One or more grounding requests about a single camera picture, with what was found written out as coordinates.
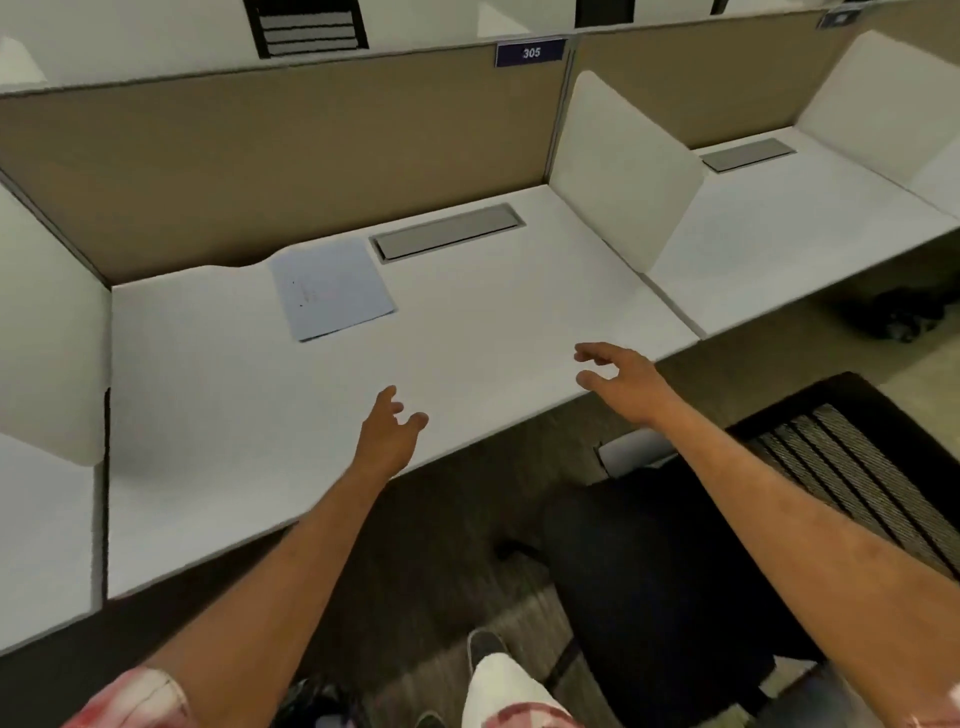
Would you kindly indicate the person's right hand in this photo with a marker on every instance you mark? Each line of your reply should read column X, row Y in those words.
column 630, row 386

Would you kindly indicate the person's left hand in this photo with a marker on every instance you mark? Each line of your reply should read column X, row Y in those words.
column 386, row 442

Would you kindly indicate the person's right thumb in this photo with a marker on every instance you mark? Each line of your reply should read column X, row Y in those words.
column 589, row 380

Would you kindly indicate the person's left thumb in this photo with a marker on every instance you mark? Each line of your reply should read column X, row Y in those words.
column 416, row 423

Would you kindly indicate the person's right forearm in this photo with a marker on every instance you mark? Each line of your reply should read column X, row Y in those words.
column 810, row 547

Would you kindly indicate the person's left forearm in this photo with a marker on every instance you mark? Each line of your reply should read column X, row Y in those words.
column 292, row 585

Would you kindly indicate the white chair armrest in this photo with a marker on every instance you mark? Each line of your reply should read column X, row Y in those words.
column 637, row 452

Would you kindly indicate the white paper sheet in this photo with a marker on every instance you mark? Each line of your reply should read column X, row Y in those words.
column 330, row 289

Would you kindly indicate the black mesh office chair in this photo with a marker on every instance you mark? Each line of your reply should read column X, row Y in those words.
column 660, row 570

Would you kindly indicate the white desk divider panel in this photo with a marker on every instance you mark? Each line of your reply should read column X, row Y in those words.
column 885, row 105
column 622, row 172
column 49, row 330

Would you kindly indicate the grey shoe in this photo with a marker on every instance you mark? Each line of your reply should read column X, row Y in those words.
column 486, row 646

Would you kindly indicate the person's white trouser leg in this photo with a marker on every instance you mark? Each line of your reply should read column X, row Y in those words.
column 510, row 694

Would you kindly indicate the beige partition screen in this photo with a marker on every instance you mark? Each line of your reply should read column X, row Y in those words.
column 300, row 157
column 697, row 82

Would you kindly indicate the black bag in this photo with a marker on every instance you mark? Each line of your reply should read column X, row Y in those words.
column 319, row 705

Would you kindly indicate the black chair base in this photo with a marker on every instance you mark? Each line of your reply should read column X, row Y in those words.
column 896, row 313

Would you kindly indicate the pink white shirt sleeve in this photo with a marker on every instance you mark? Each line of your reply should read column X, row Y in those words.
column 131, row 701

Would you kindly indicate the black slatted chair back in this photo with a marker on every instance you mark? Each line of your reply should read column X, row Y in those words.
column 306, row 28

